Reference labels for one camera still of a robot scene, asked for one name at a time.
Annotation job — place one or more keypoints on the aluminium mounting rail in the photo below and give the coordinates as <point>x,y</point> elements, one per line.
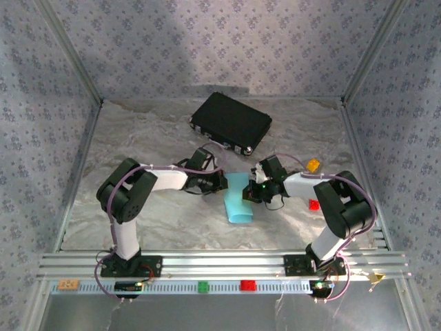
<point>224,265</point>

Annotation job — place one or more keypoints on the aluminium frame post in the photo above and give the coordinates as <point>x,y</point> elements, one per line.
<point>69,55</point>
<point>375,51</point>

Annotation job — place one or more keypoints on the yellow tape piece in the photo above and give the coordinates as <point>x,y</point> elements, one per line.
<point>376,277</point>

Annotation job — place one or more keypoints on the green toy brick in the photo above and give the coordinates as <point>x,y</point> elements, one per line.
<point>203,287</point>

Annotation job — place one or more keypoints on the orange toy brick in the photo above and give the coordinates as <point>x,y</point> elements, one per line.
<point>69,285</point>

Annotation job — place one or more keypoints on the grey metal panel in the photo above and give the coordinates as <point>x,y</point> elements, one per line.
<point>220,313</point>

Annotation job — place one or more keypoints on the small red toy brick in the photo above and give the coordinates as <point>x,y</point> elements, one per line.
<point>314,205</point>

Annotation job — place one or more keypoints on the black hard case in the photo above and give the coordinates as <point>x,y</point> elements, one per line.
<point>231,120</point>

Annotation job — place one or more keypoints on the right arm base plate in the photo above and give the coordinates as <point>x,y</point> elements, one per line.
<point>293,265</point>

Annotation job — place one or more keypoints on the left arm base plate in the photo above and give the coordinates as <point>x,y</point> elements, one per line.
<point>151,267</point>

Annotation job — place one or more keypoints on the aluminium table side rail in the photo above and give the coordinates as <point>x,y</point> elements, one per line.
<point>352,138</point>
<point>89,138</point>

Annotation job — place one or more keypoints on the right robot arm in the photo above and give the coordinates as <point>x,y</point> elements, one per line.
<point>327,245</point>

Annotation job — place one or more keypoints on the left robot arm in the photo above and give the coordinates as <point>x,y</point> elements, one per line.
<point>127,238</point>

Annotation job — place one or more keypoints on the yellow toy brick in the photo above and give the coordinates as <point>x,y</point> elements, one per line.
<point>313,165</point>

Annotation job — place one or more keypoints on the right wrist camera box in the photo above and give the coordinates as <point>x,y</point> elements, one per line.
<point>260,175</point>

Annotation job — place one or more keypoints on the large red toy brick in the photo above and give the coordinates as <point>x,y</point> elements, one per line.
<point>248,285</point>

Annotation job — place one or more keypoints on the light blue paper sheet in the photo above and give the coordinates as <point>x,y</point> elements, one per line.
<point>237,207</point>

